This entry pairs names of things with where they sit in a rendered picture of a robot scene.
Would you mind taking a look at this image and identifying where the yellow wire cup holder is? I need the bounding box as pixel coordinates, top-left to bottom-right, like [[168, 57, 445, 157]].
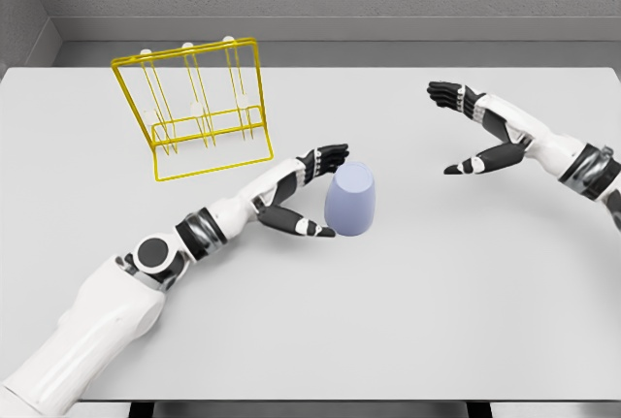
[[110, 36, 274, 182]]

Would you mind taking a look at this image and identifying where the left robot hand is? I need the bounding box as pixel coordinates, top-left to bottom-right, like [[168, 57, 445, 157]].
[[236, 143, 350, 239]]

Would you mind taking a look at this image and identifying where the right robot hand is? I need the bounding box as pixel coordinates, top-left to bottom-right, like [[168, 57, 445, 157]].
[[426, 80, 557, 177]]

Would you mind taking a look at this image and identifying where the lavender blue cup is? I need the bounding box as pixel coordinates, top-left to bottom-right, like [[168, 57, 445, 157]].
[[323, 161, 377, 238]]

